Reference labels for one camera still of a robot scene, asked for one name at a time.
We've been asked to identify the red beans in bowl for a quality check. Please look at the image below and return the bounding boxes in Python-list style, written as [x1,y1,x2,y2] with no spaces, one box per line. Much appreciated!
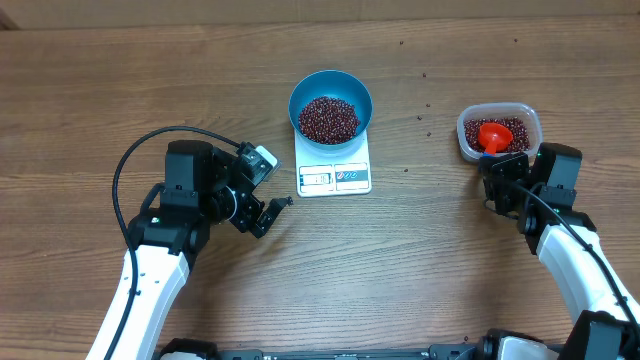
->
[298,96,360,145]

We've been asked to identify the white kitchen scale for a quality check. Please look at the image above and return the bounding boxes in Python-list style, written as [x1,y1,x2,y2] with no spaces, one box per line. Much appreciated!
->
[295,131,373,198]

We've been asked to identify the red beans in container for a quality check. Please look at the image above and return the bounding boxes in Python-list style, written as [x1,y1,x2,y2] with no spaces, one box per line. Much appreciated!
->
[463,117,531,153]

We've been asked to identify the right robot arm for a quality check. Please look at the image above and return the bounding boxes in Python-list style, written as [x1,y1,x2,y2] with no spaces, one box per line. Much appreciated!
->
[475,143,639,359]

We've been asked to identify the orange measuring scoop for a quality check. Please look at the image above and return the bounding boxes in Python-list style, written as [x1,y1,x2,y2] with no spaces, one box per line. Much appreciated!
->
[478,123,513,156]

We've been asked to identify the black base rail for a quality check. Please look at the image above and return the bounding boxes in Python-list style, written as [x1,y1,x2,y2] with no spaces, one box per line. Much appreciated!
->
[159,328,569,360]

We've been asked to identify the clear plastic container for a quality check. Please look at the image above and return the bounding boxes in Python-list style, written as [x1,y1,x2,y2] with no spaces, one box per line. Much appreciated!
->
[456,102,544,163]

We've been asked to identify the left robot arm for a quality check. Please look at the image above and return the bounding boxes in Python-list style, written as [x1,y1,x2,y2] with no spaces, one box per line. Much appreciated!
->
[88,140,292,359]

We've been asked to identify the blue bowl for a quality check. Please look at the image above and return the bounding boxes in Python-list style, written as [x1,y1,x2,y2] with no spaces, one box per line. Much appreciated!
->
[288,70,374,141]

